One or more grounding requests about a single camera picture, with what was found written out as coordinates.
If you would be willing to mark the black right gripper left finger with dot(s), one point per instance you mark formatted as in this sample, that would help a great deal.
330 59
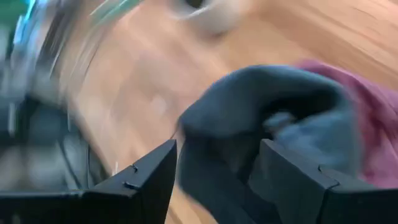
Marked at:
130 193

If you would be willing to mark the white plant pot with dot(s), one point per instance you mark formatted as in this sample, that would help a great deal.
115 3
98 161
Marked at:
214 18

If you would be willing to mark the maroon cap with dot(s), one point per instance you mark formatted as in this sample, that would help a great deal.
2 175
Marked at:
382 130

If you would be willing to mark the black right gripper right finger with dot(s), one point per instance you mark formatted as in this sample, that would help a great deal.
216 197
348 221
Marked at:
311 193

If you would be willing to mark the dark navy cap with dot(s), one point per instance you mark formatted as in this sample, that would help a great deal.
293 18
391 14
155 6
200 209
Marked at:
233 102

